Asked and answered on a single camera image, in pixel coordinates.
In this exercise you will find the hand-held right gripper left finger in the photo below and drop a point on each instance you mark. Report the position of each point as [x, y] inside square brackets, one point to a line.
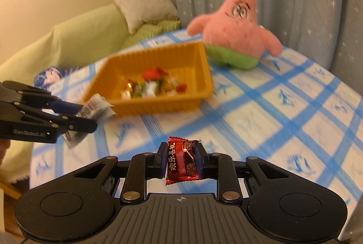
[158, 161]

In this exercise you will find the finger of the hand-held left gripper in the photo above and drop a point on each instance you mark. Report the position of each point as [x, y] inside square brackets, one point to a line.
[79, 124]
[37, 96]

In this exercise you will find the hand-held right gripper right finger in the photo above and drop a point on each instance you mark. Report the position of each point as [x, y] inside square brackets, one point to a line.
[202, 164]

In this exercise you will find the shiny red snack packet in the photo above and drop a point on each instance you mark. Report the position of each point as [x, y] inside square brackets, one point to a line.
[181, 161]

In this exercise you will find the grey snack packet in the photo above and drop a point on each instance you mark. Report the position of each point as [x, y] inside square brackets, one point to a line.
[95, 106]

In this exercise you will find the orange plastic tray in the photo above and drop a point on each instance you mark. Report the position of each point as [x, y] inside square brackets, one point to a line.
[170, 105]

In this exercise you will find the large red snack packet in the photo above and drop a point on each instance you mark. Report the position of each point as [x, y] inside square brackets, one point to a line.
[154, 73]

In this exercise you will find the sofa with green cover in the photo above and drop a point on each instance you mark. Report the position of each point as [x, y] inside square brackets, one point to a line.
[56, 42]

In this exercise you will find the blue checked tablecloth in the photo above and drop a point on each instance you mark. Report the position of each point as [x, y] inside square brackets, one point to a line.
[269, 124]

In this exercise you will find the green zigzag pillow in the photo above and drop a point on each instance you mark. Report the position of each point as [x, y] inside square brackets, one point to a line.
[150, 29]

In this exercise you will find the pink starfish plush toy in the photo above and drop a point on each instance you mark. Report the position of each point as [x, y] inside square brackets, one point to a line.
[235, 34]

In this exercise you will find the beige pillow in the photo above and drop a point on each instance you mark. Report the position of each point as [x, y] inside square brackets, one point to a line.
[144, 2]

